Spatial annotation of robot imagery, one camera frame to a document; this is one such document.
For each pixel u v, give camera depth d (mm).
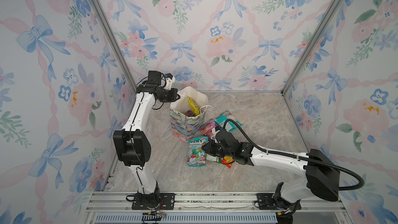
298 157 460
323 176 422
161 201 729
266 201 732
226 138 598
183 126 821
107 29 838
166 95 732
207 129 973
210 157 850
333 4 755
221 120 1048
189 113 999
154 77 676
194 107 854
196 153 781
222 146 625
